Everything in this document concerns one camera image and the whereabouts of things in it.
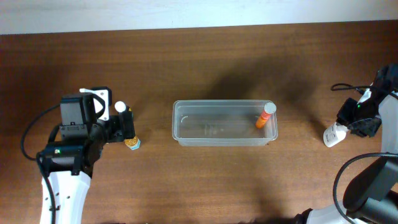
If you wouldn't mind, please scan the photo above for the clear plastic container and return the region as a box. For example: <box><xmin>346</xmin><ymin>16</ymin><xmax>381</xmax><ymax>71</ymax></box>
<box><xmin>172</xmin><ymin>100</ymin><xmax>278</xmax><ymax>147</ymax></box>

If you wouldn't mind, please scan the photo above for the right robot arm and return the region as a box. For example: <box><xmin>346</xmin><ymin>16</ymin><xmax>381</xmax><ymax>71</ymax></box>
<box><xmin>291</xmin><ymin>63</ymin><xmax>397</xmax><ymax>224</ymax></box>

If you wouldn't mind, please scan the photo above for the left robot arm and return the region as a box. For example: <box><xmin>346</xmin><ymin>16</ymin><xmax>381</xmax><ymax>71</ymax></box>
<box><xmin>36</xmin><ymin>93</ymin><xmax>137</xmax><ymax>223</ymax></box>

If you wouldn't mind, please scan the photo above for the orange tube white cap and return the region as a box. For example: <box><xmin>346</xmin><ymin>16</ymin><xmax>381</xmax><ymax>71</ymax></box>
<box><xmin>255</xmin><ymin>102</ymin><xmax>277</xmax><ymax>129</ymax></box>

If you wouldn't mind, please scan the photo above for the gold lid small jar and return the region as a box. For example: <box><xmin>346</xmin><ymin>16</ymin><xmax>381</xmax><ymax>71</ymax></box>
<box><xmin>124</xmin><ymin>136</ymin><xmax>141</xmax><ymax>151</ymax></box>

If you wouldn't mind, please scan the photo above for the black bottle white cap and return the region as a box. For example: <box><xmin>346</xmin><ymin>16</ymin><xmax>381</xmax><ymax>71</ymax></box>
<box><xmin>114</xmin><ymin>101</ymin><xmax>134</xmax><ymax>125</ymax></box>

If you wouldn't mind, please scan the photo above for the white squeeze bottle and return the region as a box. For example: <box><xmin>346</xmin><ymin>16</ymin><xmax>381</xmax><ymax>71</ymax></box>
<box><xmin>323</xmin><ymin>122</ymin><xmax>348</xmax><ymax>147</ymax></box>

